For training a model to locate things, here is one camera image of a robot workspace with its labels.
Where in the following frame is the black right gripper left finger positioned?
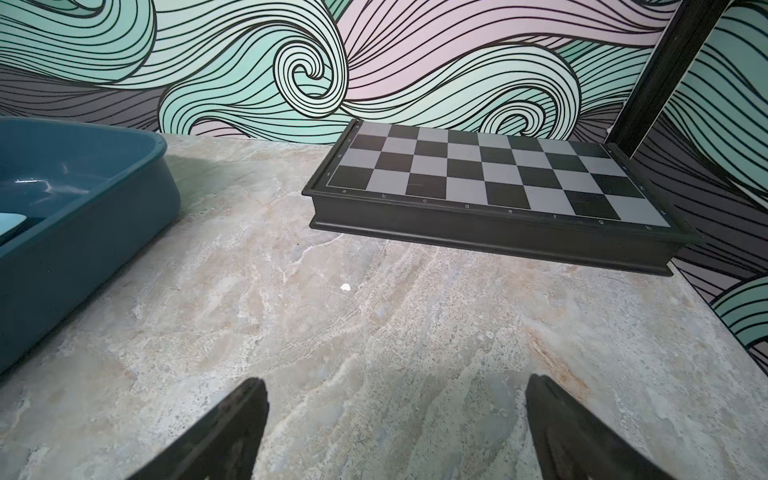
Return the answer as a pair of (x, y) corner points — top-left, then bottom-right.
(131, 377), (269, 479)

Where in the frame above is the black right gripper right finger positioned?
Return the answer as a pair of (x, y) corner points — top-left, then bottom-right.
(525, 374), (671, 479)

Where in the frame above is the teal plastic storage box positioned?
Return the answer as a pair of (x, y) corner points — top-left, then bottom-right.
(1, 117), (181, 370)

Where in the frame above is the light blue shovel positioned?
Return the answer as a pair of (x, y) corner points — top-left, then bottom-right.
(0, 212), (27, 238)

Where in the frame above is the black white chessboard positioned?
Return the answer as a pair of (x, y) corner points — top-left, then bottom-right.
(303, 119), (701, 276)

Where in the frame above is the black corner frame post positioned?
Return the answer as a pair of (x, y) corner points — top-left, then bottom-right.
(605, 0), (731, 156)

